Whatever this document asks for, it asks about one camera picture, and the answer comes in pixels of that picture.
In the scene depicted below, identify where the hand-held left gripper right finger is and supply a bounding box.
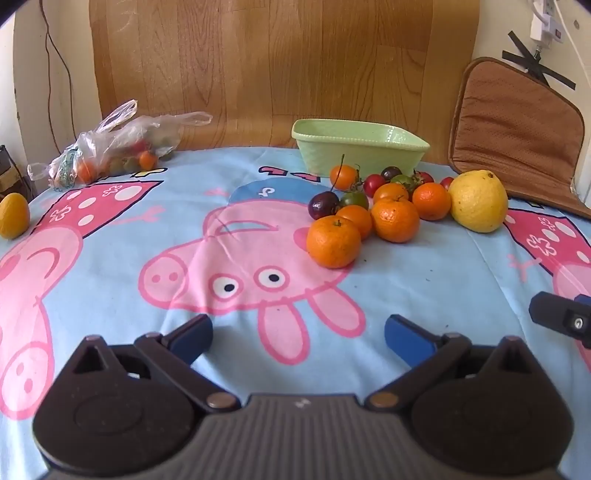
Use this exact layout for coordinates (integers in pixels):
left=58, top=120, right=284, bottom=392
left=365, top=314, right=537, bottom=411

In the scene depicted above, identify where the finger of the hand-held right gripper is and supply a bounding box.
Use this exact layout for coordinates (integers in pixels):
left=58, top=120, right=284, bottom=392
left=529, top=291, right=591, bottom=350

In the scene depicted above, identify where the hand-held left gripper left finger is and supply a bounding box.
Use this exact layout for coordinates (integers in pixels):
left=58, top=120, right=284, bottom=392
left=69, top=314, right=242, bottom=412

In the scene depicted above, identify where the large mandarin orange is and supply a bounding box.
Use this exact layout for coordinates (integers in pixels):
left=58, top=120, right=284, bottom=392
left=307, top=216, right=362, bottom=269

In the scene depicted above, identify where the yellow lemon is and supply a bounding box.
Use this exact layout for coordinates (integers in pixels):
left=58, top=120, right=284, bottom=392
left=449, top=169, right=509, bottom=233

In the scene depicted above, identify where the green tomato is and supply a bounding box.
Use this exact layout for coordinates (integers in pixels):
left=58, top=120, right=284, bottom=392
left=340, top=190, right=370, bottom=210
left=392, top=174, right=422, bottom=193

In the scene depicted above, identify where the orange tomato with stem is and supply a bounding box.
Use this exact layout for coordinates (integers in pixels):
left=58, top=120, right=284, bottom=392
left=329, top=154, right=361, bottom=191

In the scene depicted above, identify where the green plastic basin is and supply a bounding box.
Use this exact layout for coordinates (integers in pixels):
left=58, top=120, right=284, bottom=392
left=291, top=119, right=430, bottom=180

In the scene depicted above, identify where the printed cartoon blanket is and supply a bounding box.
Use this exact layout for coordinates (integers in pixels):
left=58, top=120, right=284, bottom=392
left=0, top=147, right=591, bottom=480

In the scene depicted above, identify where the brown seat cushion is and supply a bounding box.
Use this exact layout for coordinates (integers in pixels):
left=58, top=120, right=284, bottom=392
left=447, top=56, right=585, bottom=212

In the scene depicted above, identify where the clear plastic bag of produce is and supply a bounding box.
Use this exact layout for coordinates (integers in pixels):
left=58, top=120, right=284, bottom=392
left=27, top=99, right=213, bottom=189

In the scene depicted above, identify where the yellow orange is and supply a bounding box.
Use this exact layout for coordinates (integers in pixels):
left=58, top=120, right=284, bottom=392
left=0, top=192, right=31, bottom=240

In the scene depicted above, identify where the black tape strip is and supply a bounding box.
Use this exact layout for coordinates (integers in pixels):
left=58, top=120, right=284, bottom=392
left=502, top=50, right=578, bottom=91
left=507, top=31, right=551, bottom=87

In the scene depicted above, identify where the cardboard box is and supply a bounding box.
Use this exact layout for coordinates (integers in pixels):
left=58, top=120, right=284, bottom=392
left=0, top=144, right=21, bottom=191

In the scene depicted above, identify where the wood pattern vinyl sheet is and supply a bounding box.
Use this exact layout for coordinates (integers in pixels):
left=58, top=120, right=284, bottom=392
left=88, top=0, right=483, bottom=152

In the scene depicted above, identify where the white power strip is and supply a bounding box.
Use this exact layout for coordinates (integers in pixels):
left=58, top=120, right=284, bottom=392
left=530, top=0, right=568, bottom=47

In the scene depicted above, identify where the white cable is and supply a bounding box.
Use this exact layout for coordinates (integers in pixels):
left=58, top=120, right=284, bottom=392
left=560, top=0, right=591, bottom=100

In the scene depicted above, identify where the black cable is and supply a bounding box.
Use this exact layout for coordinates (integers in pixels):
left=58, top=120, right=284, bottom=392
left=41, top=0, right=80, bottom=139

